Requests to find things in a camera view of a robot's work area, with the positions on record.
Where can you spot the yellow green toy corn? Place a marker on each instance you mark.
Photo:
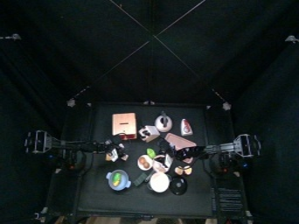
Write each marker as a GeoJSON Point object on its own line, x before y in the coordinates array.
{"type": "Point", "coordinates": [117, 178]}

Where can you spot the white plate with brown food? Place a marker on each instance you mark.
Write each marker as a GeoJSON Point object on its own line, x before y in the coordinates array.
{"type": "Point", "coordinates": [145, 162]}

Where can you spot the dark green rectangular block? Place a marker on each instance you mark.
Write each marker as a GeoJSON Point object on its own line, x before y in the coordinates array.
{"type": "Point", "coordinates": [141, 179]}

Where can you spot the white and red toy iron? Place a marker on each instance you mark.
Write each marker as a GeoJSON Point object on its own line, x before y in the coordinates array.
{"type": "Point", "coordinates": [186, 127]}

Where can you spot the black round pan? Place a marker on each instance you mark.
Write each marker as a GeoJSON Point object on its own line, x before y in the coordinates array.
{"type": "Point", "coordinates": [178, 185]}

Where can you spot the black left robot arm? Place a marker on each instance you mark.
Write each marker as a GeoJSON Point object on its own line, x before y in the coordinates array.
{"type": "Point", "coordinates": [58, 144]}

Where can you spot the metal frame corner bracket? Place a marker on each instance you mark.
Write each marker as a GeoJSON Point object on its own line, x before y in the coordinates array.
{"type": "Point", "coordinates": [148, 102]}
{"type": "Point", "coordinates": [71, 102]}
{"type": "Point", "coordinates": [226, 106]}
{"type": "Point", "coordinates": [292, 38]}
{"type": "Point", "coordinates": [15, 37]}

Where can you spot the blue toy pot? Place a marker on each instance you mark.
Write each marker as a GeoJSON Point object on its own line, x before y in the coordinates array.
{"type": "Point", "coordinates": [120, 180]}

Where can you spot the white cube with black print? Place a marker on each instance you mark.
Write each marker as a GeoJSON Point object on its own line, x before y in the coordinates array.
{"type": "Point", "coordinates": [149, 133]}

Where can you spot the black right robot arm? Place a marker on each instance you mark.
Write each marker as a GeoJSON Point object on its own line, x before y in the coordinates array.
{"type": "Point", "coordinates": [230, 147]}

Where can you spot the white round bowl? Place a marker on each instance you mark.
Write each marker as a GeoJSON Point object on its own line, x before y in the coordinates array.
{"type": "Point", "coordinates": [160, 182]}

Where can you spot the pink wooden toy toaster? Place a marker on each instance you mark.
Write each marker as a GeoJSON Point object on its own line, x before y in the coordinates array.
{"type": "Point", "coordinates": [125, 125]}

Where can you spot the green toy vegetable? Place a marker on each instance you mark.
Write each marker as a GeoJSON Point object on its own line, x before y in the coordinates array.
{"type": "Point", "coordinates": [152, 152]}

